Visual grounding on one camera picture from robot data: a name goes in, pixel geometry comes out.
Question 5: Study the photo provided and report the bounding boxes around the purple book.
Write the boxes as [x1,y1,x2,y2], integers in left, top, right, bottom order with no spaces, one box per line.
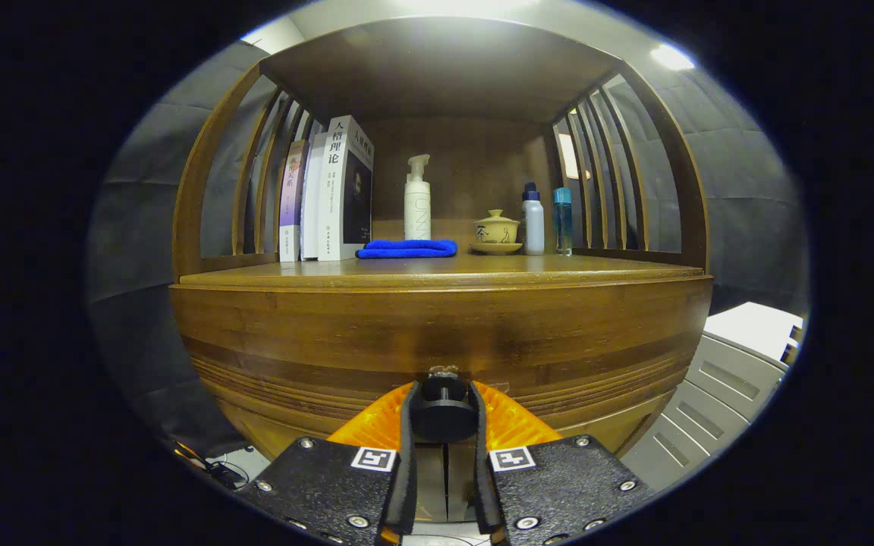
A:
[279,139,309,263]

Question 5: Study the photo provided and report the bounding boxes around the white bottle with dark cap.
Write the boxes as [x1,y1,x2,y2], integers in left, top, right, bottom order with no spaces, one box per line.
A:
[522,182,545,256]

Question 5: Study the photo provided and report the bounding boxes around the clear blue bottle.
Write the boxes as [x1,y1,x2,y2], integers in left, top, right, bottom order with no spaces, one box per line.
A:
[553,187,574,256]

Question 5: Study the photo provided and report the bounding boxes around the wooden drawer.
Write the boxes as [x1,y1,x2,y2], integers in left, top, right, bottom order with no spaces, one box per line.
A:
[171,282,713,460]

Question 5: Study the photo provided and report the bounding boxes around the ceiling strip light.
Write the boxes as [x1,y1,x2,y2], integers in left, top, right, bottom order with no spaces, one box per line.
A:
[649,43,696,73]

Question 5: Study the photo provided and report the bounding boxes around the blue folded cloth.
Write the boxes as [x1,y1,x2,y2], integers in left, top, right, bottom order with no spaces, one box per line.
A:
[355,239,458,260]

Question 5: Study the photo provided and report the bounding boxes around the wooden countertop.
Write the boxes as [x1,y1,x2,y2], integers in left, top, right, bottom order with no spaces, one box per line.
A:
[179,253,707,289]

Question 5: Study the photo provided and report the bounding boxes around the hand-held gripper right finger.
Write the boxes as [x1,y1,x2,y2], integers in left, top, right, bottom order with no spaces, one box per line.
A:
[470,381,658,546]

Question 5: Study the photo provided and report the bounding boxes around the thick white book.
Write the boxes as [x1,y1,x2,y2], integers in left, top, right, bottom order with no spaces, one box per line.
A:
[317,115,375,262]

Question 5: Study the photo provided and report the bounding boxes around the white pump bottle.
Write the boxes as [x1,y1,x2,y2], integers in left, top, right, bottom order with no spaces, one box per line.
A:
[404,154,432,241]

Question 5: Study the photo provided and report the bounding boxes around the beige lidded tea cup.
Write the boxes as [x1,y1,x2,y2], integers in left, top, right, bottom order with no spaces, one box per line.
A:
[473,209,520,245]

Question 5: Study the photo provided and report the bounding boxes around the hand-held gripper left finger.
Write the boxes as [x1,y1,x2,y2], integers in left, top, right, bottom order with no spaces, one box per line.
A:
[236,381,417,546]

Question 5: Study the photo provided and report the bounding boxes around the thin white book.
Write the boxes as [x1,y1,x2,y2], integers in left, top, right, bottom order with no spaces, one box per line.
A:
[300,133,329,261]

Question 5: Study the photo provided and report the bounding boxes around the floor cables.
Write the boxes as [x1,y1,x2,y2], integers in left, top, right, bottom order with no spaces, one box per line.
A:
[171,440,252,490]

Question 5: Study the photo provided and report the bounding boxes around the wooden cabinet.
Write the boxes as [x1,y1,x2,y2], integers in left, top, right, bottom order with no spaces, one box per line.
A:
[170,17,715,524]

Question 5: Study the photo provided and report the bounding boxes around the black drawer knob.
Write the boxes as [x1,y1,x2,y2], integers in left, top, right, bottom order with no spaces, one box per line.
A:
[410,366,479,442]

